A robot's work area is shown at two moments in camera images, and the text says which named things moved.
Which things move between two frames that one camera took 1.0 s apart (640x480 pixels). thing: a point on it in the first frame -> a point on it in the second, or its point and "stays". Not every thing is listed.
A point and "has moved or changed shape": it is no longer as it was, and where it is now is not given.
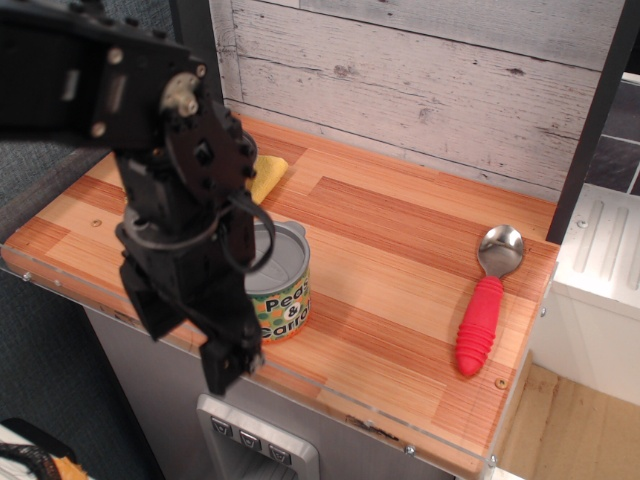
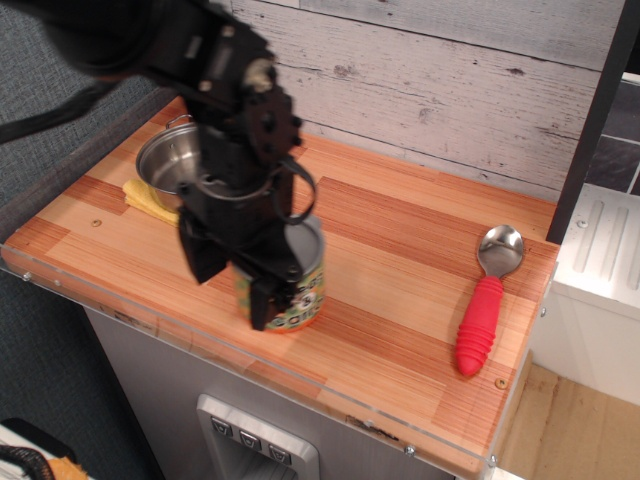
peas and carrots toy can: (280, 292) has moved or changed shape
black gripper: (189, 266) -> (243, 216)
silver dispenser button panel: (248, 445) stays
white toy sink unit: (589, 322) stays
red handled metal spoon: (499, 250) stays
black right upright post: (595, 121) stays
